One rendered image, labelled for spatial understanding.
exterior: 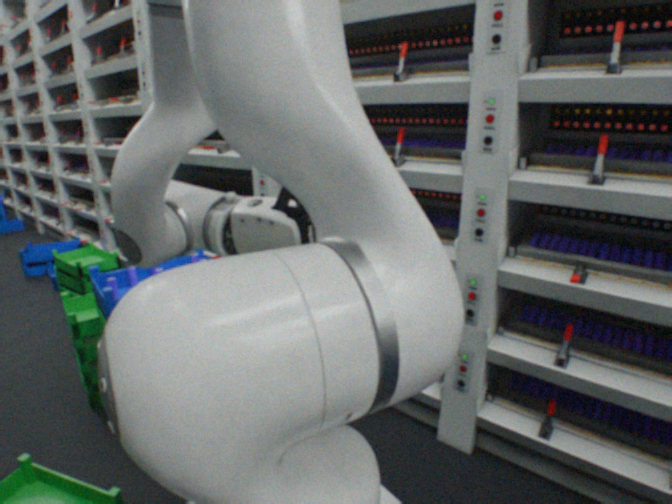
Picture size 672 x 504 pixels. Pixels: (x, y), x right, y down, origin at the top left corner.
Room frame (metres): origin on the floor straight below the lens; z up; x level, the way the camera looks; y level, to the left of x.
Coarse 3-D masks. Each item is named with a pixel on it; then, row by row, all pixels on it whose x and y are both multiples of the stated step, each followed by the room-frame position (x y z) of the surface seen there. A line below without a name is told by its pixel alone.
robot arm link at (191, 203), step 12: (168, 192) 0.55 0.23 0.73; (180, 192) 0.55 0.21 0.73; (192, 192) 0.54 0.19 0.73; (204, 192) 0.54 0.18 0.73; (216, 192) 0.54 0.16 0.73; (168, 204) 0.51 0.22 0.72; (180, 204) 0.52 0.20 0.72; (192, 204) 0.52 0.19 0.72; (204, 204) 0.52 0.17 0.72; (180, 216) 0.50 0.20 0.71; (192, 216) 0.51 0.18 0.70; (204, 216) 0.50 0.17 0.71; (192, 228) 0.51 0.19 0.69; (192, 240) 0.51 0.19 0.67; (204, 240) 0.50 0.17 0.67
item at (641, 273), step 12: (516, 252) 0.85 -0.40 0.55; (528, 252) 0.83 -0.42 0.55; (540, 252) 0.81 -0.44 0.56; (552, 252) 0.80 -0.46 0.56; (564, 264) 0.78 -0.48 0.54; (576, 264) 0.77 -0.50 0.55; (588, 264) 0.75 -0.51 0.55; (600, 264) 0.74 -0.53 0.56; (612, 264) 0.73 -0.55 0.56; (624, 264) 0.72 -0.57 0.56; (624, 276) 0.71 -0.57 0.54; (636, 276) 0.70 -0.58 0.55; (648, 276) 0.69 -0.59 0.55; (660, 276) 0.67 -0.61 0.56; (660, 288) 0.66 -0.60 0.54
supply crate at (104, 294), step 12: (168, 264) 1.06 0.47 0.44; (180, 264) 1.08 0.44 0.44; (96, 276) 0.93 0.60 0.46; (108, 276) 0.96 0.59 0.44; (120, 276) 0.98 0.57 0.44; (144, 276) 1.02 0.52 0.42; (96, 288) 0.87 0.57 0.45; (108, 288) 0.80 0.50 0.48; (120, 288) 0.98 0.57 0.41; (108, 300) 0.79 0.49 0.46; (108, 312) 0.78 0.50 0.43
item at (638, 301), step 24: (552, 216) 0.91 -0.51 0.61; (504, 240) 0.84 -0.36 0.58; (528, 240) 0.90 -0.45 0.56; (504, 264) 0.83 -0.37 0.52; (528, 264) 0.82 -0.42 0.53; (528, 288) 0.79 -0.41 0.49; (552, 288) 0.75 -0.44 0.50; (576, 288) 0.72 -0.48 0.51; (600, 288) 0.70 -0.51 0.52; (624, 288) 0.69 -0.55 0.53; (648, 288) 0.68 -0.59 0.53; (624, 312) 0.67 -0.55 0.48; (648, 312) 0.65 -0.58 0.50
